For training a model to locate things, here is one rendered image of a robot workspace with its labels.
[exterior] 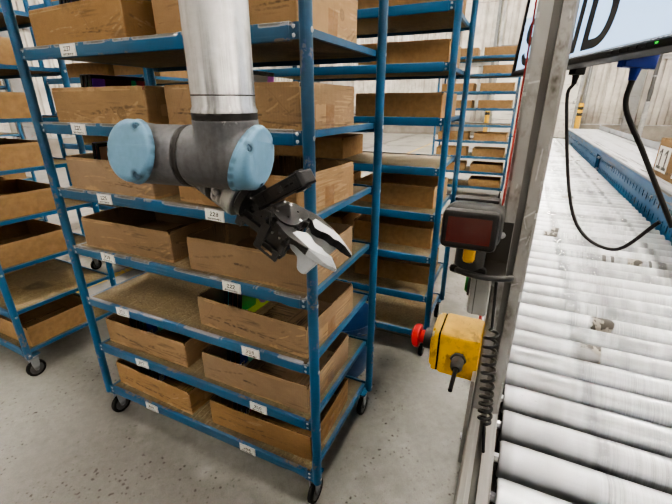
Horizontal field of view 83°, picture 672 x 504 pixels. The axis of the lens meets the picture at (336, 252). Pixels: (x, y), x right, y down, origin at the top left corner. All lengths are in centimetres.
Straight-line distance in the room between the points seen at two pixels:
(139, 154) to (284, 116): 39
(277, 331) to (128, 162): 65
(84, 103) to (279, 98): 67
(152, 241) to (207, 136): 79
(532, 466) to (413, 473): 95
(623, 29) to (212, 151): 53
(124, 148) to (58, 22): 82
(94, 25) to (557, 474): 134
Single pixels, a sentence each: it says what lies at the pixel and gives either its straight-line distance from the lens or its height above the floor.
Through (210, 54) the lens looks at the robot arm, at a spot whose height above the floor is 125.
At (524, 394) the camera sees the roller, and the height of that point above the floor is 75.
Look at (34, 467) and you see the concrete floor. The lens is 187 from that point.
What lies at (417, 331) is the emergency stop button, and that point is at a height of 85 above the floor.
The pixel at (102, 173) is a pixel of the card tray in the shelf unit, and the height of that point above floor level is 100.
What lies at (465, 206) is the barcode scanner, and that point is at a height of 109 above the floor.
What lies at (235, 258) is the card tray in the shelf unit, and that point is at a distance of 108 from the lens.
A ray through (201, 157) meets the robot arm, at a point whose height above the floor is 113.
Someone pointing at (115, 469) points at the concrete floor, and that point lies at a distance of 172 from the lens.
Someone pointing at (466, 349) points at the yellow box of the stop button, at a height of 86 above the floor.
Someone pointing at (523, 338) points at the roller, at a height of 74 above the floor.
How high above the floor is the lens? 120
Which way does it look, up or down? 21 degrees down
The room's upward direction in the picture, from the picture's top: straight up
